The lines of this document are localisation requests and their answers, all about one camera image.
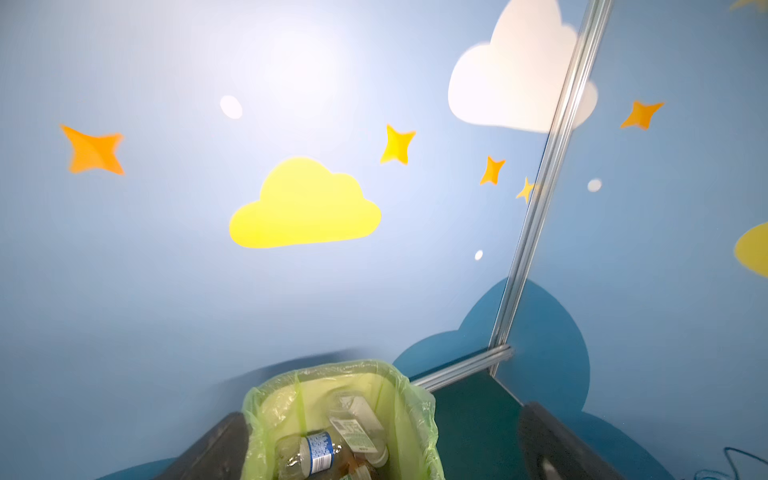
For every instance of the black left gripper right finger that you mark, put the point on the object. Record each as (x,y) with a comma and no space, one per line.
(550,450)

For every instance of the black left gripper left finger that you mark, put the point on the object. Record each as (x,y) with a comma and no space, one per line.
(218,455)

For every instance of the clear bottle blue label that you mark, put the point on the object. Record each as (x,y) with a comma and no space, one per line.
(317,455)

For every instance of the clear bottle green cap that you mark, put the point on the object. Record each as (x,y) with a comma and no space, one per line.
(353,418)

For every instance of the green bin liner bag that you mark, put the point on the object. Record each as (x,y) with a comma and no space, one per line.
(296,403)

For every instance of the aluminium frame rail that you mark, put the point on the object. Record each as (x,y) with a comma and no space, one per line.
(486,360)

